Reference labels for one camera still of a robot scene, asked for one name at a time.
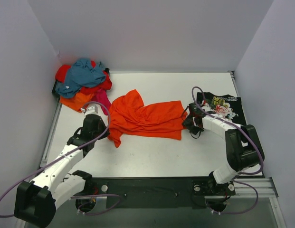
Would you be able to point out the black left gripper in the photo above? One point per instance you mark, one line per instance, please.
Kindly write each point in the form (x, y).
(102, 132)

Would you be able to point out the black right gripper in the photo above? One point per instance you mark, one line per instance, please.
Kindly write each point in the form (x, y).
(189, 121)

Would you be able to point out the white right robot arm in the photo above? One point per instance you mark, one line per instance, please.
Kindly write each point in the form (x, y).
(242, 144)

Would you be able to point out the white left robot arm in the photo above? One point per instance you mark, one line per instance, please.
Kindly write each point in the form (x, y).
(38, 200)

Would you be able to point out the light orange t-shirt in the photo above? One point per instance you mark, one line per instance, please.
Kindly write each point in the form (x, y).
(76, 103)

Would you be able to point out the pink t-shirt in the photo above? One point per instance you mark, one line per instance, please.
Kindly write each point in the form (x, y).
(101, 97)

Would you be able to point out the black floral t-shirt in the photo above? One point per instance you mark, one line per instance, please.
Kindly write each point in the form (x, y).
(224, 108)

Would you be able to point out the blue t-shirt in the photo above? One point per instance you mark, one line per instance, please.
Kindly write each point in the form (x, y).
(81, 74)

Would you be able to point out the red t-shirt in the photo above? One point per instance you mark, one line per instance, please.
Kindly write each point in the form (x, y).
(106, 85)

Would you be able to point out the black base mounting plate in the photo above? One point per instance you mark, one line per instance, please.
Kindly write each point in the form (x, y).
(156, 193)

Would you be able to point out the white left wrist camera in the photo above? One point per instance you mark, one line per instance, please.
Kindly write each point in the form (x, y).
(90, 109)

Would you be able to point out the aluminium front rail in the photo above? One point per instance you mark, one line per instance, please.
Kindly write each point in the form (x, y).
(247, 188)

